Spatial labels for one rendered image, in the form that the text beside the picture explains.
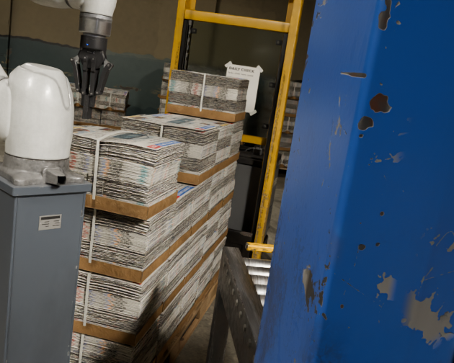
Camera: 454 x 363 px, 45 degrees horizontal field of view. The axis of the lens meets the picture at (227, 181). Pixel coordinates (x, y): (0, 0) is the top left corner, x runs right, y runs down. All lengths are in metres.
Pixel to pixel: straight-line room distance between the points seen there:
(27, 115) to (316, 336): 1.21
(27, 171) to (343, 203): 1.23
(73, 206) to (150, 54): 7.43
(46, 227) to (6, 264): 0.12
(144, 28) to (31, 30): 1.69
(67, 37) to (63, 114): 7.53
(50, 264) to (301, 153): 1.26
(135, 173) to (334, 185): 1.54
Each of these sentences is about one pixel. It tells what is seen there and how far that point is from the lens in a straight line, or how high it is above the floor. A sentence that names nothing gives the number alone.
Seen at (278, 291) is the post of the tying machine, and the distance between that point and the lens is 0.23.
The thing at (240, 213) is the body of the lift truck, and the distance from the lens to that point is 3.61.
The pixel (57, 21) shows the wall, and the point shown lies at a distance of 8.92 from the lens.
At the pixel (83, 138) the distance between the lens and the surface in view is 1.77.
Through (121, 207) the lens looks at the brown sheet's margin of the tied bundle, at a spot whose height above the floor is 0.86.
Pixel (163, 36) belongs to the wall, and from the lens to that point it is 8.78.
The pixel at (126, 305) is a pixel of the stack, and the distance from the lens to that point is 1.90.
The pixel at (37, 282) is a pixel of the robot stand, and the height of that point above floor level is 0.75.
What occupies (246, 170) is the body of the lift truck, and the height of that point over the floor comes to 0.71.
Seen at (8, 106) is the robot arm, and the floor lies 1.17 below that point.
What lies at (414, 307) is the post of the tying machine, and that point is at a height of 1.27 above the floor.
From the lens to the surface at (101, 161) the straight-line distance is 1.75.
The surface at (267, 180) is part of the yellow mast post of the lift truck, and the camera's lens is 3.38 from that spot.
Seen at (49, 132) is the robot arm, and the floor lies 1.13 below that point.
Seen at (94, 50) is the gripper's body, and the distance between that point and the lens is 1.64.
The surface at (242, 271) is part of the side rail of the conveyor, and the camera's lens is 1.51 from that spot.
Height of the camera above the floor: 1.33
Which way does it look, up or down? 12 degrees down
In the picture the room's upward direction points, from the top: 9 degrees clockwise
